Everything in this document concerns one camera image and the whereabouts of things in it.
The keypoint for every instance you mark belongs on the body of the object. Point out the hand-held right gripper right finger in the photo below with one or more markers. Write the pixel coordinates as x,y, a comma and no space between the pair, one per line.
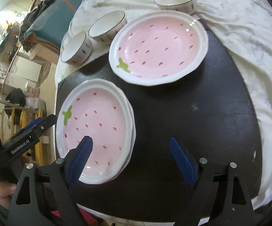
181,162

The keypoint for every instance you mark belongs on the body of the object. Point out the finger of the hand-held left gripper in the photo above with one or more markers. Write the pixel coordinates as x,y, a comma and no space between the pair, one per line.
31,125
47,122

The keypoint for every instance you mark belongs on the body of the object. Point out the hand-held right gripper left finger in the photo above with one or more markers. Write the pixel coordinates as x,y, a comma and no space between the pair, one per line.
83,155

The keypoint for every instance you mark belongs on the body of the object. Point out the pink strawberry plate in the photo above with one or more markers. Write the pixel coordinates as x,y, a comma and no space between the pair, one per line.
158,48
131,131
93,131

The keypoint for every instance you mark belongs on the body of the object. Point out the small white bowl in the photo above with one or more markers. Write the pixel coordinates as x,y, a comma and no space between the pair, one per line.
76,49

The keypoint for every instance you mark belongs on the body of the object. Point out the person's left hand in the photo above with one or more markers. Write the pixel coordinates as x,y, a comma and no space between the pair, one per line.
3,191

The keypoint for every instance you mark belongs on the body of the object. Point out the wooden rack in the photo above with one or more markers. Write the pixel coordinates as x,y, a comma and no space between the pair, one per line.
20,131

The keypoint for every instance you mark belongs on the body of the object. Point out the black garment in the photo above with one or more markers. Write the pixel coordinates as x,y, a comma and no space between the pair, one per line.
16,97

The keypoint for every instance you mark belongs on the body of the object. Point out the white cabinet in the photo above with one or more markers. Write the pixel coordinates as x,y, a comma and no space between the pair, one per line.
25,69

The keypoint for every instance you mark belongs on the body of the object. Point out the black wooden board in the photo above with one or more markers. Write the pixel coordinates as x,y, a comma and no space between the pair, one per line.
185,103

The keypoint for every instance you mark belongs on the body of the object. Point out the red cloth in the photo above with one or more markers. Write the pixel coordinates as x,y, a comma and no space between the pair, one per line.
79,219

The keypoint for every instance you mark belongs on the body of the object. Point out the teal cushion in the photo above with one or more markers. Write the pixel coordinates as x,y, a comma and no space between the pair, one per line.
53,16

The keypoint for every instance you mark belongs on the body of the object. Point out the dark clothing pile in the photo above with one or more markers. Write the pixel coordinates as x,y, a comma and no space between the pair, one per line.
33,13

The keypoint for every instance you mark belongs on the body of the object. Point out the white bed sheet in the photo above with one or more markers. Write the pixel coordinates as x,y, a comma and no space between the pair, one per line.
244,28

